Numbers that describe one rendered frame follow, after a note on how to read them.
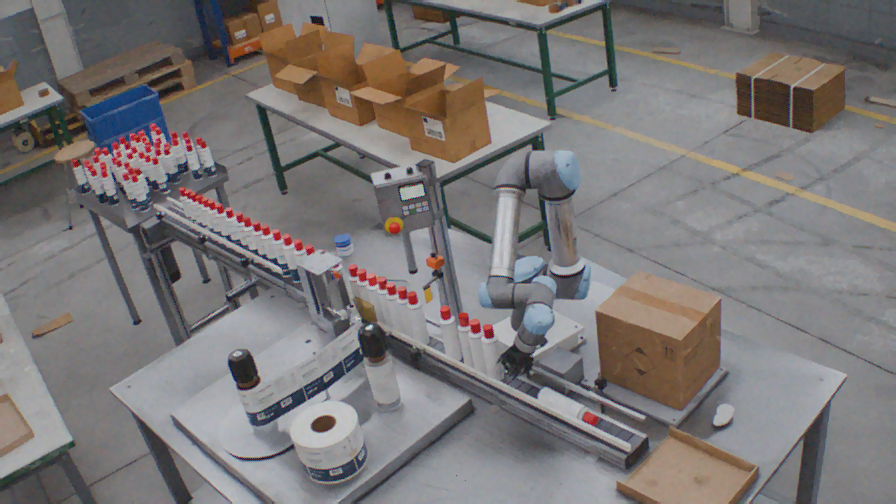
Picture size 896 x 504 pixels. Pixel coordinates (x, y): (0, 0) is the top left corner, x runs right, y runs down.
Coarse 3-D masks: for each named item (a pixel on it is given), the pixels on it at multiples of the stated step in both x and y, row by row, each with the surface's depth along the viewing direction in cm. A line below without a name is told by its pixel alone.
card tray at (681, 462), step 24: (672, 432) 249; (648, 456) 245; (672, 456) 243; (696, 456) 241; (720, 456) 238; (648, 480) 237; (672, 480) 235; (696, 480) 233; (720, 480) 232; (744, 480) 230
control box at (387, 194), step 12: (396, 168) 282; (372, 180) 279; (384, 180) 276; (396, 180) 275; (408, 180) 275; (420, 180) 276; (384, 192) 276; (396, 192) 277; (384, 204) 278; (396, 204) 279; (384, 216) 280; (396, 216) 281; (408, 216) 281; (420, 216) 282; (432, 216) 283; (384, 228) 283; (408, 228) 283; (420, 228) 284
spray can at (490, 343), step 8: (488, 328) 268; (488, 336) 269; (496, 336) 271; (488, 344) 269; (496, 344) 270; (488, 352) 271; (496, 352) 271; (488, 360) 273; (496, 360) 273; (488, 368) 275; (496, 368) 274; (496, 376) 276; (504, 376) 279
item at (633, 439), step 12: (300, 288) 345; (444, 348) 297; (504, 372) 281; (516, 384) 275; (528, 384) 274; (600, 420) 254; (588, 432) 251; (612, 432) 249; (624, 432) 248; (612, 444) 245; (636, 444) 243
